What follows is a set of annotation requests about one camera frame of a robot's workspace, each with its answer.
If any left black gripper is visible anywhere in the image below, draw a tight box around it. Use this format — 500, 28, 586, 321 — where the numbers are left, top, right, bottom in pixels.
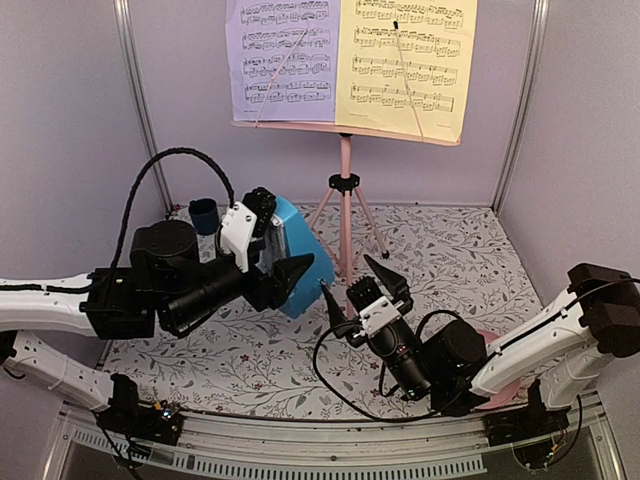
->
162, 248, 313, 331

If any blue metronome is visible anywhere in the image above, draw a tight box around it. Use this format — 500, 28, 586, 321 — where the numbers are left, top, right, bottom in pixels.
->
258, 196, 336, 319

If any pink music stand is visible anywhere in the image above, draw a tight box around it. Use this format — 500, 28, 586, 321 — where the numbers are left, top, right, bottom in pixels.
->
232, 120, 460, 286

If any purple sheet music paper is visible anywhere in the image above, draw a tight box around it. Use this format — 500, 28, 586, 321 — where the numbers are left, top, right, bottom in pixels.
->
225, 0, 341, 123

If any yellow sheet music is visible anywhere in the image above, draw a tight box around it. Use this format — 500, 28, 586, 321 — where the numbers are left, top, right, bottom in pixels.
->
335, 0, 479, 145

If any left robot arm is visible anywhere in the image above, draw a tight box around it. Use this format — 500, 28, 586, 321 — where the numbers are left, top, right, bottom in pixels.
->
1, 216, 322, 434

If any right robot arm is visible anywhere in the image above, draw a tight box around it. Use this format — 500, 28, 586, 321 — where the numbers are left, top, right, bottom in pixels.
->
321, 258, 639, 436

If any dark blue cup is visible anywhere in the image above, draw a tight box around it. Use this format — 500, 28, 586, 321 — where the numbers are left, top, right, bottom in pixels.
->
188, 198, 220, 236

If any pink plate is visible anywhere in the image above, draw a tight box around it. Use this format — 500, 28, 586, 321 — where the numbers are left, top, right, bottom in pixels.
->
475, 329, 522, 411

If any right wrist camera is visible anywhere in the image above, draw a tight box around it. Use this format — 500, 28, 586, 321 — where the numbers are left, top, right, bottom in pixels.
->
346, 276, 401, 337

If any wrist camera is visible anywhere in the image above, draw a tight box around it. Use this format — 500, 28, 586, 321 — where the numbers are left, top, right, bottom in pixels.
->
216, 187, 276, 273
346, 276, 401, 337

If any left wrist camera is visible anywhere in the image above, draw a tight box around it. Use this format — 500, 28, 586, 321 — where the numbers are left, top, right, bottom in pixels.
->
216, 187, 276, 273

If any right black cable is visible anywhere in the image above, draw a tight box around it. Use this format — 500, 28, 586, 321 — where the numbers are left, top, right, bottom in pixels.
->
312, 309, 471, 424

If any black cable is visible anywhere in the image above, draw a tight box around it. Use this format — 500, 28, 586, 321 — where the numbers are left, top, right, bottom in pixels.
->
109, 146, 236, 271
312, 309, 471, 424

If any left black cable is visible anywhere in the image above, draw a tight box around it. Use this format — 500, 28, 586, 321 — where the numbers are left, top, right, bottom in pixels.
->
109, 146, 236, 271

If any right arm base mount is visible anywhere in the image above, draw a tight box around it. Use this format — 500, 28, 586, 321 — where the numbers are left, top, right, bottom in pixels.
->
482, 401, 571, 446

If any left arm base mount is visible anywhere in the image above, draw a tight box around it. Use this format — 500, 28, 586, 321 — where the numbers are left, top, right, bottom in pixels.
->
97, 400, 185, 446

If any front aluminium rail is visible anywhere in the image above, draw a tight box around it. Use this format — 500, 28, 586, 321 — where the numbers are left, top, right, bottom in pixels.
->
43, 393, 627, 479

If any left aluminium frame post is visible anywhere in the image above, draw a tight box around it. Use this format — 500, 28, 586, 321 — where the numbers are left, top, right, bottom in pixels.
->
112, 0, 174, 214

